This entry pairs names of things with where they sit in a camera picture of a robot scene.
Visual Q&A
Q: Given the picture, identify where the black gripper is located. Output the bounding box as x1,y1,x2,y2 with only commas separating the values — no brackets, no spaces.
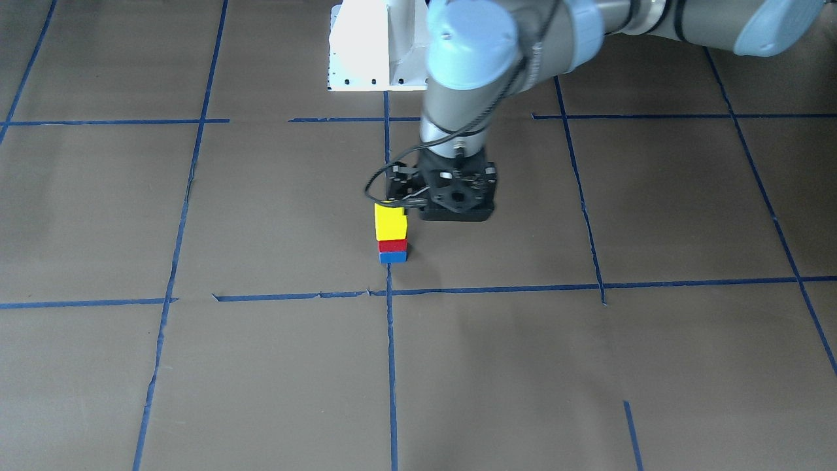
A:
384,164,428,209

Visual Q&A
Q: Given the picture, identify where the yellow wooden block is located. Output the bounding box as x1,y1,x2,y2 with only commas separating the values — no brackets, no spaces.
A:
373,203,409,241

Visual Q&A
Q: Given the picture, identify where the red wooden block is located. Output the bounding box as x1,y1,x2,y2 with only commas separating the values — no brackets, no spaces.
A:
377,238,409,253

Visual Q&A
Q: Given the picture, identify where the blue wooden block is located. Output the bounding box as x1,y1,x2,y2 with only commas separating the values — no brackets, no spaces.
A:
379,251,409,264

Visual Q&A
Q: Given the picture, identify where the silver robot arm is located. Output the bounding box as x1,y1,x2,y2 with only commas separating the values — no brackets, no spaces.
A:
375,1,825,220

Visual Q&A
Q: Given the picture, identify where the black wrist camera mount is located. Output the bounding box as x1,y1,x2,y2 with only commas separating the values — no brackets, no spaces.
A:
417,149,498,222

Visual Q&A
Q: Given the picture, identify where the white camera pole base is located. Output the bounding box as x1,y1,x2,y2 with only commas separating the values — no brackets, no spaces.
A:
327,1,430,92

